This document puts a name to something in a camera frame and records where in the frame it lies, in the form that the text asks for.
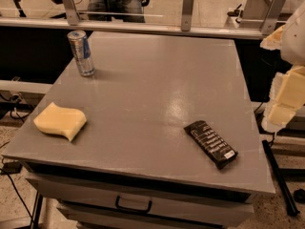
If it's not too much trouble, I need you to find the person in jeans behind glass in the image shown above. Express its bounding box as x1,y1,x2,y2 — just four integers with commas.
87,0,145,23

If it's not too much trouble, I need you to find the yellow wavy sponge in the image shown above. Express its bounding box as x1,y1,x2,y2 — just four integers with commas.
33,102,87,141

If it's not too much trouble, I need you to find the black rxbar chocolate bar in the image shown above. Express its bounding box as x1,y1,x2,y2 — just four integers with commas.
184,120,238,170

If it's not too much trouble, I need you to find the metal bracket left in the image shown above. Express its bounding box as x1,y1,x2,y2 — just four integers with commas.
62,0,80,26

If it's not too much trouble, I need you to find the black floor cable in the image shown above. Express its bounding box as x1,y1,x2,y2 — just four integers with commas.
0,167,35,222

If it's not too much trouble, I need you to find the metal bracket right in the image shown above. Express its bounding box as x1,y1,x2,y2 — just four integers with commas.
260,0,286,35

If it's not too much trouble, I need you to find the metal bracket middle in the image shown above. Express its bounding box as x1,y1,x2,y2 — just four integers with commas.
180,0,194,31

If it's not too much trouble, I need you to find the black pole on floor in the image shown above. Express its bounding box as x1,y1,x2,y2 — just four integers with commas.
262,140,299,217

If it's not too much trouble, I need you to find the metal bracket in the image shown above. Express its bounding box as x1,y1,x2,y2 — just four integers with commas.
62,0,80,26
180,0,194,31
260,0,286,35

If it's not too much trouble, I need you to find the horizontal metal rail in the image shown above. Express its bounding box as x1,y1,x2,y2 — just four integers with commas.
0,17,264,40

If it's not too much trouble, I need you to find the grey drawer with black handle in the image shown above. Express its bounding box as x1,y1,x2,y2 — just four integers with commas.
26,173,254,229

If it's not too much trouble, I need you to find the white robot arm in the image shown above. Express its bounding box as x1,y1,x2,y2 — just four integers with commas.
260,2,305,133

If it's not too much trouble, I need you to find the silver blue energy drink can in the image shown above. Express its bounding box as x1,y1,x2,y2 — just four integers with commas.
68,31,94,76

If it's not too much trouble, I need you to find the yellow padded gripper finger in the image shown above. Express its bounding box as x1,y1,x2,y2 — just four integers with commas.
260,26,283,51
261,66,305,133

